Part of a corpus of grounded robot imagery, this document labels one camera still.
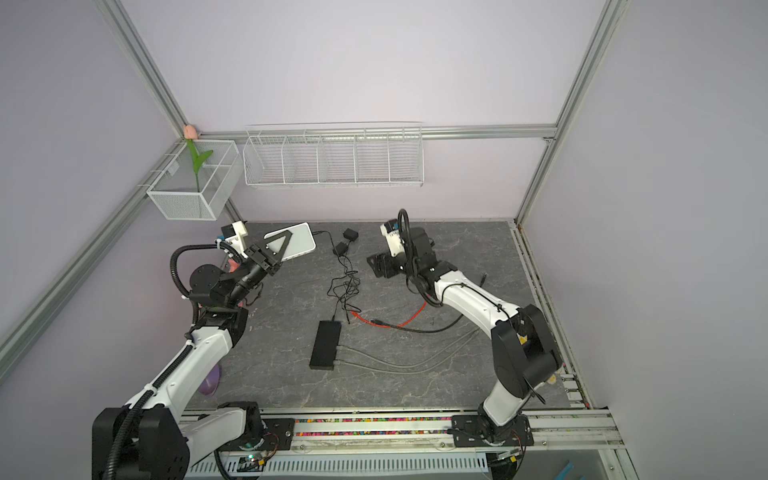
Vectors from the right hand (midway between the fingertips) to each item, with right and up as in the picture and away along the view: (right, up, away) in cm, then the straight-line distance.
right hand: (378, 255), depth 85 cm
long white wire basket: (-14, +33, +13) cm, 38 cm away
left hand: (-19, +4, -17) cm, 25 cm away
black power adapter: (-15, +2, +26) cm, 30 cm away
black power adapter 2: (-13, +8, +29) cm, 33 cm away
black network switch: (-16, -27, +1) cm, 31 cm away
